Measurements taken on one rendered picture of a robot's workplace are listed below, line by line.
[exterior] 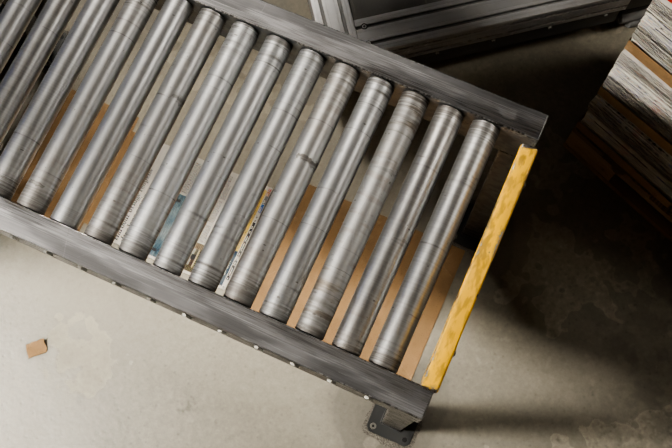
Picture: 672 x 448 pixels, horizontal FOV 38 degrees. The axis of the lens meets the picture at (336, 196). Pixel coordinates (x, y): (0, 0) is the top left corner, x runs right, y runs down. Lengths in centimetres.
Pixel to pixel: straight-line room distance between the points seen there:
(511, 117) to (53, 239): 79
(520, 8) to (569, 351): 83
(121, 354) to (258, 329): 90
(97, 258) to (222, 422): 84
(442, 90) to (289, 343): 50
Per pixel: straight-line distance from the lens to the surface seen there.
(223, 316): 159
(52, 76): 176
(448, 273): 240
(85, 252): 165
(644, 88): 202
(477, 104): 167
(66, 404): 246
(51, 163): 171
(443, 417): 236
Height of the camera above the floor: 235
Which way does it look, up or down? 75 degrees down
